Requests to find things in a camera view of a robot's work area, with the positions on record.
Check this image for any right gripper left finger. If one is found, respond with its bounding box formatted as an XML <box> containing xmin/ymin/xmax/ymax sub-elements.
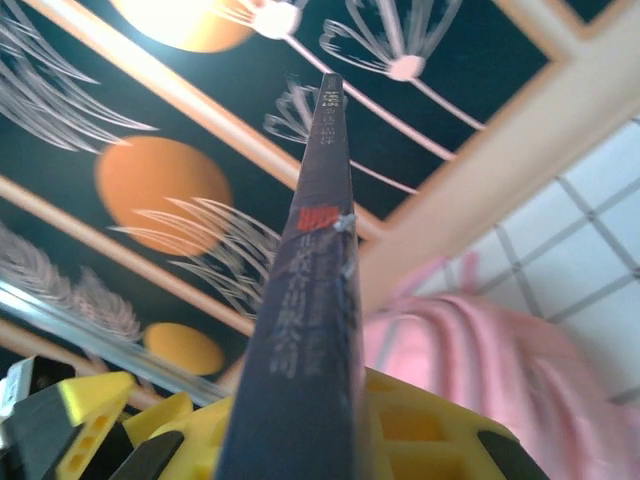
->
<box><xmin>107</xmin><ymin>391</ymin><xmax>237</xmax><ymax>480</ymax></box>

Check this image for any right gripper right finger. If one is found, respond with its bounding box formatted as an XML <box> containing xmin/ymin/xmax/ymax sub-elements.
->
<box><xmin>358</xmin><ymin>367</ymin><xmax>552</xmax><ymax>480</ymax></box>

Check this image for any pink backpack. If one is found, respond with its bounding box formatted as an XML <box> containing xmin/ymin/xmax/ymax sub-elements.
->
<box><xmin>362</xmin><ymin>253</ymin><xmax>640</xmax><ymax>480</ymax></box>

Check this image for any dark blue book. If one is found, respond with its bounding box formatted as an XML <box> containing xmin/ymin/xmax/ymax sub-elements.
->
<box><xmin>213</xmin><ymin>72</ymin><xmax>371</xmax><ymax>480</ymax></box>

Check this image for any aluminium corner post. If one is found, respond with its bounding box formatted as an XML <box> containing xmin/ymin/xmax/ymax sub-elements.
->
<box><xmin>0</xmin><ymin>279</ymin><xmax>226</xmax><ymax>409</ymax></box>

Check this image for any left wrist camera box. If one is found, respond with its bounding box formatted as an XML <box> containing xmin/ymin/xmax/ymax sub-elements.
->
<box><xmin>0</xmin><ymin>355</ymin><xmax>36</xmax><ymax>441</ymax></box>

